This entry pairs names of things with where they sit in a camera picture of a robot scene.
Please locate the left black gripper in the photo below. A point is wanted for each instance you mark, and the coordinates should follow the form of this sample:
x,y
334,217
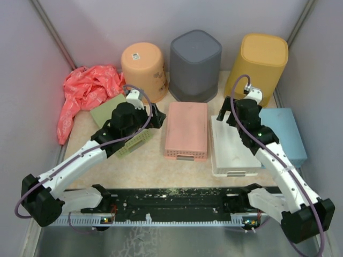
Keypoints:
x,y
156,119

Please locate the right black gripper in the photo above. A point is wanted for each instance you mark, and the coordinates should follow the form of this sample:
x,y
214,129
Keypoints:
x,y
227,106

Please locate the pink plastic basket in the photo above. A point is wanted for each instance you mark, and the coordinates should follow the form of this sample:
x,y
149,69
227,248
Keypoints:
x,y
186,131

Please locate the white plastic basket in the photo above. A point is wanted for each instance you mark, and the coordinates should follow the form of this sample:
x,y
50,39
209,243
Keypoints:
x,y
229,156

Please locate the peach capybara print bucket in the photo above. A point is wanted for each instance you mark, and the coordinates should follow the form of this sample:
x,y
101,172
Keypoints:
x,y
143,66

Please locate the green plastic basket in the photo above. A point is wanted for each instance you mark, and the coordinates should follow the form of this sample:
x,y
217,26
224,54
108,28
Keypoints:
x,y
103,112

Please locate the blue plastic basket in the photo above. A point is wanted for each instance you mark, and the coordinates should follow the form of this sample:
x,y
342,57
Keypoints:
x,y
283,124

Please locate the grey slatted waste bin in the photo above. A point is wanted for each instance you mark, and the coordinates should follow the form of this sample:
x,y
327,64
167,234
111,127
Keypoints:
x,y
194,66

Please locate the yellow slatted waste bin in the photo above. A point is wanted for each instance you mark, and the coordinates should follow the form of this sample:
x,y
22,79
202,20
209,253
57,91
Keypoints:
x,y
263,58

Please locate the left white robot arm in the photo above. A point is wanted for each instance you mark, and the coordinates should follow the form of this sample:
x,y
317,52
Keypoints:
x,y
46,197

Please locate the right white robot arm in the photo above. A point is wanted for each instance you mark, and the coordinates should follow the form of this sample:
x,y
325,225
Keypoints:
x,y
302,213

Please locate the pink plastic bag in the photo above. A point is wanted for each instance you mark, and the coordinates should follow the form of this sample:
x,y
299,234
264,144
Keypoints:
x,y
86,88

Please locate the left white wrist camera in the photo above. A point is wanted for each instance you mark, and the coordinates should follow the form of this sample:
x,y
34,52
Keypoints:
x,y
134,97

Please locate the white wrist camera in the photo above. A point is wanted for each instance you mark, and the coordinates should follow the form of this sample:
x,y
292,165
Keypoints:
x,y
134,97
253,93

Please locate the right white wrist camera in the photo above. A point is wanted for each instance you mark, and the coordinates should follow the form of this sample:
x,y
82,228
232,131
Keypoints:
x,y
253,93

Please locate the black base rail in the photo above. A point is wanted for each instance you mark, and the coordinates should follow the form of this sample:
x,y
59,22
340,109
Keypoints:
x,y
175,204

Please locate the white slotted cable duct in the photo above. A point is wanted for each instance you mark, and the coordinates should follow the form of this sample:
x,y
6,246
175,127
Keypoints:
x,y
105,221

